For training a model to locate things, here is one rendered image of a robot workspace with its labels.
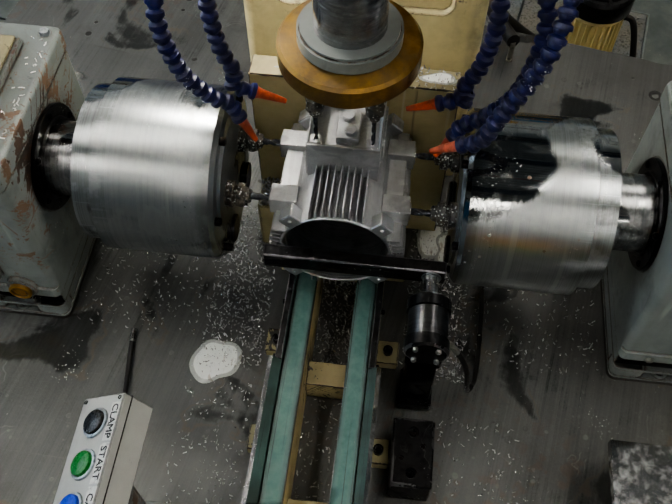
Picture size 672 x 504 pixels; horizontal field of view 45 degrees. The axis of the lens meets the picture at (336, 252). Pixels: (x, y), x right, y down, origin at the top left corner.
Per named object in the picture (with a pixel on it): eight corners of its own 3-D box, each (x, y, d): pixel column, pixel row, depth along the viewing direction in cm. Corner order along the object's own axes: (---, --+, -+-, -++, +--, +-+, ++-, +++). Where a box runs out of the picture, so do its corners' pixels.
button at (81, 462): (85, 455, 94) (73, 450, 93) (102, 453, 93) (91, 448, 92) (77, 481, 93) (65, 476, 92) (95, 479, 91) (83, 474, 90)
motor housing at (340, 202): (292, 175, 133) (287, 94, 117) (408, 186, 132) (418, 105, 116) (273, 279, 122) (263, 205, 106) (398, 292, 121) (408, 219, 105)
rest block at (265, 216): (268, 215, 144) (263, 172, 133) (307, 219, 143) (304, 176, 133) (262, 243, 140) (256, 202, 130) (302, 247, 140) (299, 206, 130)
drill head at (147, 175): (65, 143, 137) (16, 29, 116) (278, 164, 135) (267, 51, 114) (15, 268, 124) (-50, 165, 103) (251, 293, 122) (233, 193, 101)
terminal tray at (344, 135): (316, 114, 120) (315, 79, 114) (387, 120, 119) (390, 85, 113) (304, 177, 114) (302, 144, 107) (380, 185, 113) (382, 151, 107)
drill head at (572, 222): (400, 175, 134) (412, 64, 113) (653, 200, 131) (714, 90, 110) (387, 308, 120) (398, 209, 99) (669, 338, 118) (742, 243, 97)
